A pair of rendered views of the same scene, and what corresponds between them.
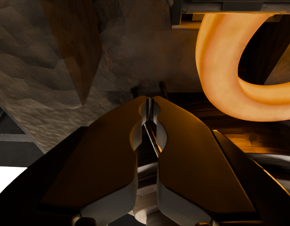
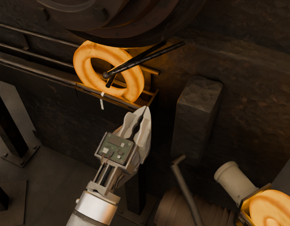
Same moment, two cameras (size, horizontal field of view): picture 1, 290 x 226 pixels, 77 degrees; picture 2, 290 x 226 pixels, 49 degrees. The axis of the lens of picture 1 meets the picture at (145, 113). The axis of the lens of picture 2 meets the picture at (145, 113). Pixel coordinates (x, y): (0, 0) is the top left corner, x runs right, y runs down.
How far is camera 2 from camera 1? 0.74 m
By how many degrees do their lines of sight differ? 105
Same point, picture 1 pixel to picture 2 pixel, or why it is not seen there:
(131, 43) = (178, 69)
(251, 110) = (110, 59)
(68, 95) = (179, 109)
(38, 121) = not seen: outside the picture
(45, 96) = (187, 112)
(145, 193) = (151, 11)
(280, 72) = not seen: hidden behind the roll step
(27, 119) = not seen: outside the picture
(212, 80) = (132, 81)
